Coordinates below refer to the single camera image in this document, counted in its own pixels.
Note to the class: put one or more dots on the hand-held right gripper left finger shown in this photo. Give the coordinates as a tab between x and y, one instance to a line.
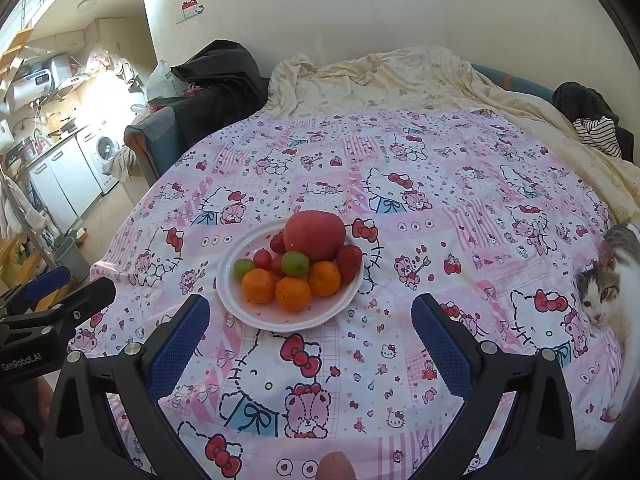
182	340

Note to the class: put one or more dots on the white hanging towel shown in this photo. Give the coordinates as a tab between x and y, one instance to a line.
17	210

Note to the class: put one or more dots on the grey and white cat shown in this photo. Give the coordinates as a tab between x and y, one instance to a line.
597	292

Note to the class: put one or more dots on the green round fruit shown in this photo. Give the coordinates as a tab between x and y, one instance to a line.
243	268
295	263

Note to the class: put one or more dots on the white water heater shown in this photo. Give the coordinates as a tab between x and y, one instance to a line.
35	82

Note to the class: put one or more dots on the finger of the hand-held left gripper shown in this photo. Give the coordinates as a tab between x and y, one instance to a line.
87	297
47	282

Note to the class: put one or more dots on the orange tangerine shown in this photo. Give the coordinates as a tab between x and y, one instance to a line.
324	278
258	286
293	294

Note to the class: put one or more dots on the small red strawberry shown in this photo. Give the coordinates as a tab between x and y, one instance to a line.
277	244

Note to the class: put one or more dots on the white washing machine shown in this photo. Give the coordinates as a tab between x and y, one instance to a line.
102	152

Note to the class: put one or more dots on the red cherry tomato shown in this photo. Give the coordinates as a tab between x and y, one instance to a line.
261	258
276	265

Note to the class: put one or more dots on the wooden shelf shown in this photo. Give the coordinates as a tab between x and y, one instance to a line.
20	42

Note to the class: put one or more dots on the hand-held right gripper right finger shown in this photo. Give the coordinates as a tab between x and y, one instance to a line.
440	345

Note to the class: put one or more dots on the person's left hand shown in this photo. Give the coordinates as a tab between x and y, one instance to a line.
45	395

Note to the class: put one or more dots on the white plastic bag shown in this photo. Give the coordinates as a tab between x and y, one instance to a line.
160	80

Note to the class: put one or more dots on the black jacket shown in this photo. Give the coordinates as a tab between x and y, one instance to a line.
220	70

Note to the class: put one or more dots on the white kitchen cabinet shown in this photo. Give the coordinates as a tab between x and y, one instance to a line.
65	180

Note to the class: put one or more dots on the person's right hand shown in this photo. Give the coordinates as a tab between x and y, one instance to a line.
337	467

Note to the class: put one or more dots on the pink cartoon printed blanket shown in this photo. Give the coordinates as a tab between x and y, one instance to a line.
450	200

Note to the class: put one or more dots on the striped garment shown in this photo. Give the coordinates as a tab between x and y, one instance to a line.
600	135

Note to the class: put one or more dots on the dark clothing pile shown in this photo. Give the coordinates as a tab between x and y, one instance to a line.
585	100

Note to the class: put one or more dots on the cream bed sheet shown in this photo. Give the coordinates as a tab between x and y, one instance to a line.
390	75

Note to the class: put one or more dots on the pink dotted white plate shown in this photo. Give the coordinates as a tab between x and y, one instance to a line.
300	317

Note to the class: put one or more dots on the floral cloth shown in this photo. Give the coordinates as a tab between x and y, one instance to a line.
122	162

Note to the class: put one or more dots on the large red strawberry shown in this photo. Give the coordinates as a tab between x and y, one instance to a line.
349	260

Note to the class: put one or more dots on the grey bin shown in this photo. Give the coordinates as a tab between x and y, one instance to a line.
72	257

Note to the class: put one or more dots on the round ceiling light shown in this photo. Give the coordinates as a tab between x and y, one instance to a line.
85	5

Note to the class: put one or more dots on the wooden stool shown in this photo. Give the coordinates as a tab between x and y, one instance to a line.
15	255

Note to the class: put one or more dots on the red apple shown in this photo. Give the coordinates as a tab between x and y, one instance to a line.
315	235

